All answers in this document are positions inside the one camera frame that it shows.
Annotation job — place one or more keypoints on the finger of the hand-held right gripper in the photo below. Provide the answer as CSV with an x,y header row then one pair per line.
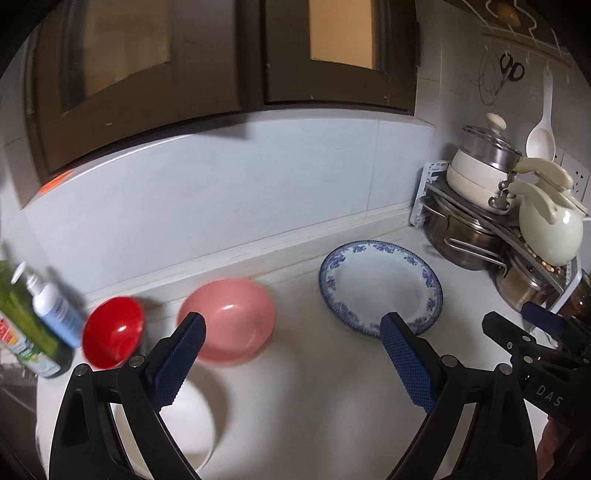
x,y
505,332
545,321

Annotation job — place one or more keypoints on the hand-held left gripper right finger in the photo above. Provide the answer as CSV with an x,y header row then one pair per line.
x,y
408,369

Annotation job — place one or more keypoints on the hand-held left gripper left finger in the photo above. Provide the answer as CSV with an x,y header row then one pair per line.
x,y
178,369

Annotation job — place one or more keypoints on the white bowl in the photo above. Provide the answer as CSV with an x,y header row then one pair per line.
x,y
194,415

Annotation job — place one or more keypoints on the pink bowl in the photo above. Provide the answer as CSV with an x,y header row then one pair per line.
x,y
231,318

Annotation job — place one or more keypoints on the red bowl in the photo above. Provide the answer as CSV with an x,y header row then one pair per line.
x,y
111,332

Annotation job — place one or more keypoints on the blue-rimmed white plate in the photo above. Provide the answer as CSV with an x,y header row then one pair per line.
x,y
378,281

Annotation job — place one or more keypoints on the person's right hand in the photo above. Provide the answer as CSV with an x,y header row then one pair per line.
x,y
549,452

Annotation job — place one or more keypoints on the dark glass jar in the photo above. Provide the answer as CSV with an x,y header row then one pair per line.
x,y
579,300

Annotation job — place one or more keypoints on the small steel pot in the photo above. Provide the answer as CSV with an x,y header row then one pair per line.
x,y
521,281

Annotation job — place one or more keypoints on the cream ceramic kettle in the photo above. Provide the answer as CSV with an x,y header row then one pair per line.
x,y
549,230

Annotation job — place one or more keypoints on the white and blue pump bottle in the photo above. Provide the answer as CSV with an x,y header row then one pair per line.
x,y
55,314

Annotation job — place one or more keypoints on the green dish soap bottle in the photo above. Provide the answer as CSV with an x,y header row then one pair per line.
x,y
27,337

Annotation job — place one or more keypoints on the white enamel pot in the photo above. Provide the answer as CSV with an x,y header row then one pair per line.
x,y
471,180

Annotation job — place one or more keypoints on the metal corner pot rack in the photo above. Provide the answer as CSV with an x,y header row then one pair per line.
x,y
429,184

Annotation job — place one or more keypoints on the white rice spoon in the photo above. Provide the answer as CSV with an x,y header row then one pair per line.
x,y
538,141

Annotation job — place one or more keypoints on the steel pot with glass lid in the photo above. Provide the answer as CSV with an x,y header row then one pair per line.
x,y
494,147

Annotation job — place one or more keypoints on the black kitchen scissors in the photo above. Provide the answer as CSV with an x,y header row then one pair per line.
x,y
515,71

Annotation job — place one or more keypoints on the dark wooden cutting board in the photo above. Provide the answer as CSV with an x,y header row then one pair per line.
x,y
508,14

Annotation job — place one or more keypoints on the white wall socket strip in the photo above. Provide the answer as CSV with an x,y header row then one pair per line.
x,y
577,173

